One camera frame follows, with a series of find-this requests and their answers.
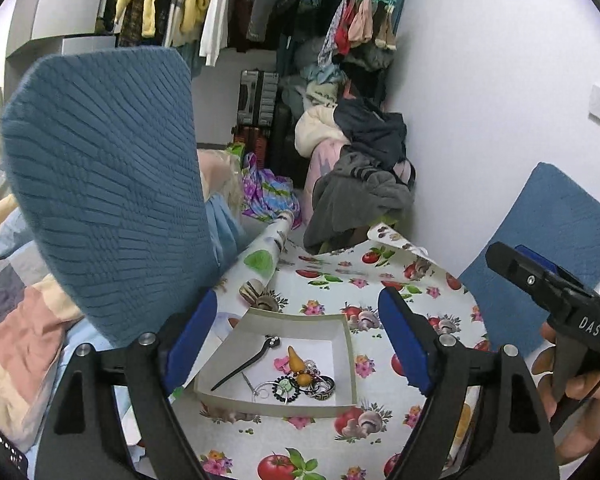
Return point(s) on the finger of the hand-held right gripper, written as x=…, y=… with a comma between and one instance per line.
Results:
x=535, y=259
x=525, y=277

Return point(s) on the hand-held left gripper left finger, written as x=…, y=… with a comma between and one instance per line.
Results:
x=190, y=332

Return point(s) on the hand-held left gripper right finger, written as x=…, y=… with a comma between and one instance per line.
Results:
x=405, y=342

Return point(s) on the black hair stick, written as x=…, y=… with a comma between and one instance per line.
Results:
x=250, y=362

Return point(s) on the small silver screwdriver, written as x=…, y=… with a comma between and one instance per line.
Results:
x=248, y=382

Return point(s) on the green cardboard box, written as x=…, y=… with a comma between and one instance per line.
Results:
x=280, y=327

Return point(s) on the silver bangle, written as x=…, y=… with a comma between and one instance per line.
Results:
x=266, y=384

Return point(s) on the pink hair clip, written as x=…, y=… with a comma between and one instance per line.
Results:
x=281, y=362

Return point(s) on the green hair clip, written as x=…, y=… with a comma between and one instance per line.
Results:
x=286, y=385

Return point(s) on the yellow gourd pendant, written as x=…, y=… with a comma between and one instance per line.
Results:
x=296, y=360

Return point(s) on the person's right hand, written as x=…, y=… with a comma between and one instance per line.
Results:
x=590, y=410

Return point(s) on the vegetable print tablecloth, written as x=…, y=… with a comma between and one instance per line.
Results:
x=380, y=410

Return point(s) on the light blue cloth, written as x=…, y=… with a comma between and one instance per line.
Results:
x=225, y=230

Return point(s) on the grey jacket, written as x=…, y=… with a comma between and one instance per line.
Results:
x=360, y=195

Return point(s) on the purple floral cloth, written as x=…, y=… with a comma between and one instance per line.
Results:
x=267, y=192

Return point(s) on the patchwork bed blanket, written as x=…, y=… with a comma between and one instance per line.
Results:
x=20, y=335

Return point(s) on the green packet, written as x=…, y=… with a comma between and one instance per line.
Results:
x=236, y=151

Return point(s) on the black garment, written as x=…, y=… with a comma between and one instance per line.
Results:
x=370, y=130

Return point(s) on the cream padded blanket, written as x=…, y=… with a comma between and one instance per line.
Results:
x=317, y=130

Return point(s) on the row of hanging clothes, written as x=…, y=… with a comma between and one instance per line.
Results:
x=190, y=0

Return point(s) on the white wardrobe panel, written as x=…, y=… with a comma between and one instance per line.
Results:
x=60, y=5

